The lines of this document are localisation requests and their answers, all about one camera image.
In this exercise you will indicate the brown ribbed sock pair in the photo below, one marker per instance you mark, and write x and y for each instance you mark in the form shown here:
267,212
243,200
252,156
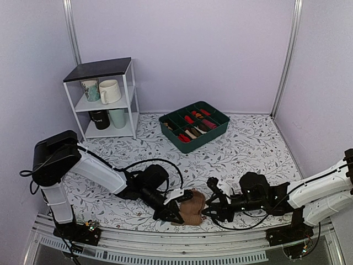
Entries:
190,210

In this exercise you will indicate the dark brown sock in box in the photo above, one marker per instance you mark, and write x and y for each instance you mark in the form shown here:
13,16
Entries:
203,128

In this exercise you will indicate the left corner metal post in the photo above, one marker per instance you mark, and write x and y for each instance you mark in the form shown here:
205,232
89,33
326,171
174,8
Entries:
71,29

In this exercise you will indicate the red sock back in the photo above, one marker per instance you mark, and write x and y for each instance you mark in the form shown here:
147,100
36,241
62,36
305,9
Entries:
205,112

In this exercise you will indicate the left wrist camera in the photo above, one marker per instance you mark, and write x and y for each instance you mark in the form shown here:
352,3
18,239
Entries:
180,195

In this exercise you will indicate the maroon sock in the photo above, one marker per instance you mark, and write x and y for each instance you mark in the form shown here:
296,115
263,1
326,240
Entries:
210,124

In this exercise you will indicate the red rolled sock front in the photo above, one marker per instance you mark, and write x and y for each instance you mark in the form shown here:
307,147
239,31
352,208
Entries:
183,138

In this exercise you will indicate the floral table mat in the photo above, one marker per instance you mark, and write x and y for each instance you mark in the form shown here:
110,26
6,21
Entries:
252,143

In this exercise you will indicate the teal patterned mug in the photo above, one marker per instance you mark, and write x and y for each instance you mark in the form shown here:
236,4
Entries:
91,89

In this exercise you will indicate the aluminium front rail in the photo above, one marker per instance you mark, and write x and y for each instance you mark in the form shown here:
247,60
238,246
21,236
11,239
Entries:
224,247

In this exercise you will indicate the orange striped sock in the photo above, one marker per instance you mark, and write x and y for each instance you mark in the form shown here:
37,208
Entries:
197,114

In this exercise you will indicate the right corner metal post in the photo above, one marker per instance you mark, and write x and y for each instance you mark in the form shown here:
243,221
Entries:
295,24

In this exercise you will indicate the red rolled sock middle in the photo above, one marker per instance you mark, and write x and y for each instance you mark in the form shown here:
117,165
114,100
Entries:
188,119

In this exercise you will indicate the green divided sock box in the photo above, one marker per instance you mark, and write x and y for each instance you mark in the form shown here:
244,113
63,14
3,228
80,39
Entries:
173,124

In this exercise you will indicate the black mug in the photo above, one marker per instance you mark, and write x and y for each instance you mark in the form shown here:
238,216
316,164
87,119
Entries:
100,119

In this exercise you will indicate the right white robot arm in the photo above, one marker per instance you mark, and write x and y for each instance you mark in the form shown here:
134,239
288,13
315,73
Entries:
316,197

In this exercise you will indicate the red rolled sock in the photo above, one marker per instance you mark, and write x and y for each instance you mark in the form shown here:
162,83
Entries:
188,119
183,138

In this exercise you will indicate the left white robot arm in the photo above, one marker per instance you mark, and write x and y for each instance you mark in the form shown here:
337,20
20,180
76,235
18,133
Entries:
54,157

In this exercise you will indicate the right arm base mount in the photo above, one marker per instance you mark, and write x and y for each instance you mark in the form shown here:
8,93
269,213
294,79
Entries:
296,230

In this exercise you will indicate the corner metal post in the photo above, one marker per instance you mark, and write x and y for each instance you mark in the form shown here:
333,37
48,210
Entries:
295,24
71,29

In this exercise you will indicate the beige sock in box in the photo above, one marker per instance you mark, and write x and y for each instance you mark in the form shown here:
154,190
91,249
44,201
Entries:
190,134

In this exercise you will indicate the mint green mug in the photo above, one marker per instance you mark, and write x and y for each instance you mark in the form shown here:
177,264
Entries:
117,117

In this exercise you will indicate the white shelf black top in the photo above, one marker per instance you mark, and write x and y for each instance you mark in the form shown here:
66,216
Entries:
119,69

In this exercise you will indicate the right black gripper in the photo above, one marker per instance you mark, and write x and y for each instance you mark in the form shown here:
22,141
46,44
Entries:
222,208

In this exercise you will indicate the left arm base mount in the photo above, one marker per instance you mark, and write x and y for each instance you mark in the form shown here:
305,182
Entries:
72,231

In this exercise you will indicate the white ceramic mug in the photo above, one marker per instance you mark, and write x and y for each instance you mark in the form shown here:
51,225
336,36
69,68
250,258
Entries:
109,91

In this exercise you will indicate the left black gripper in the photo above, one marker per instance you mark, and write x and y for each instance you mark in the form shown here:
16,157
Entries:
166,214

